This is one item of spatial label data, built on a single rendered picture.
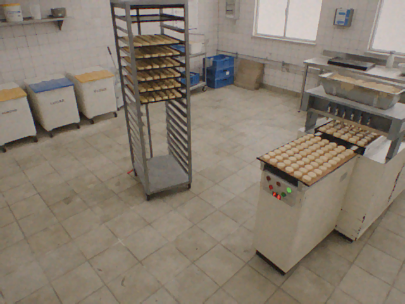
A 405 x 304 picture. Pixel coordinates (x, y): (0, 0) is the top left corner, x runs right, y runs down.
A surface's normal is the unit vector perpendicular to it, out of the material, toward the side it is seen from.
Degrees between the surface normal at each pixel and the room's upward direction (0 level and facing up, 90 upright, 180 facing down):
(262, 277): 0
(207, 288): 0
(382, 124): 90
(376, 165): 90
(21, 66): 90
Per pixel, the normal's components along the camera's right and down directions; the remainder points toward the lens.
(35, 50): 0.69, 0.36
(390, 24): -0.72, 0.35
